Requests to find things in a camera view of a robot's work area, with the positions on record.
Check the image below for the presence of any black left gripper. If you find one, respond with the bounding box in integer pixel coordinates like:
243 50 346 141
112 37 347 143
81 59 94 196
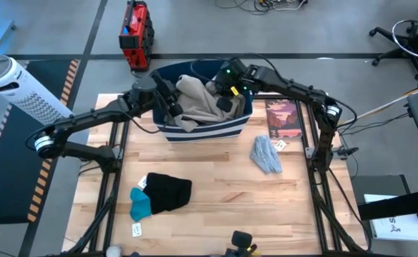
150 70 186 125

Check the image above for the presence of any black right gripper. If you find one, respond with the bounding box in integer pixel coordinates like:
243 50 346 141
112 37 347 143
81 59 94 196
211 58 255 113

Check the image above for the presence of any tan garment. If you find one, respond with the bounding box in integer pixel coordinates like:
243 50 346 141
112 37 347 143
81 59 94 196
174 74 247 133

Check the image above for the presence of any grey knit garment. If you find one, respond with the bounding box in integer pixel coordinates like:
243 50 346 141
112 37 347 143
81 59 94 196
249 134 284 176

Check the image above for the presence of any black garment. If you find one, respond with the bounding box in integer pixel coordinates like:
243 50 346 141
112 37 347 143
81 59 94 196
141 171 194 216

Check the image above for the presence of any teal garment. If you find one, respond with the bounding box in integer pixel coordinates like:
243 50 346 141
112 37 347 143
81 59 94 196
129 186 154 223

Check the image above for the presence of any navy white striped fabric bin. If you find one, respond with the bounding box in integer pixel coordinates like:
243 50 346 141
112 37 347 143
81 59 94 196
150 59 255 144

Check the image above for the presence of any red landscape picture book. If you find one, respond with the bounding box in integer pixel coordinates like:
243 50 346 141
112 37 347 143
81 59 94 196
264 98 304 141

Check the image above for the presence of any red power unit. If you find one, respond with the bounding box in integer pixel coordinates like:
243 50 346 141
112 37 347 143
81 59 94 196
118 0 156 72

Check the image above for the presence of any black power adapter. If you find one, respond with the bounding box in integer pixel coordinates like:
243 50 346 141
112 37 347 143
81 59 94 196
331 145 360 160

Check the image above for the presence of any white tower fan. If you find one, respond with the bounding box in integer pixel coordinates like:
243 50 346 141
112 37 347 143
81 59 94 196
0 54 75 126

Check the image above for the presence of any white pole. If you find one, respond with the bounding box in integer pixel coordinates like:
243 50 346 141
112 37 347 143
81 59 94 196
337 81 418 126

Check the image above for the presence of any black hazard striped floor mat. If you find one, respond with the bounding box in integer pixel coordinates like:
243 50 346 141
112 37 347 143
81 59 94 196
0 59 82 227

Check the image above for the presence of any black office chair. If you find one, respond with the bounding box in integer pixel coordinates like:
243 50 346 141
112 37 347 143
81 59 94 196
368 0 418 81

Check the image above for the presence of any black beam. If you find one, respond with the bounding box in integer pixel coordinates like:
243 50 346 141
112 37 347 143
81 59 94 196
357 186 418 223

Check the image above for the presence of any white printed paper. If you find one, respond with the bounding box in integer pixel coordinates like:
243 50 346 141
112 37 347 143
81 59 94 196
363 193 418 243

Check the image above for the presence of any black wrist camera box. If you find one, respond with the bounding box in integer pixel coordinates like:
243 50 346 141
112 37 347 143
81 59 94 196
218 63 239 84

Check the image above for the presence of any black metal table frame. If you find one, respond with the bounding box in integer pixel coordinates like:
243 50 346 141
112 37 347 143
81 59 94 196
61 92 371 257

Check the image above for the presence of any floor cable bundle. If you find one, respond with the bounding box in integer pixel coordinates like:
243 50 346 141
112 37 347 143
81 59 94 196
213 0 309 16

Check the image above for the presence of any black table-level camera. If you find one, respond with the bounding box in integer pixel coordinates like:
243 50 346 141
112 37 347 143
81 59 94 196
224 230 260 257

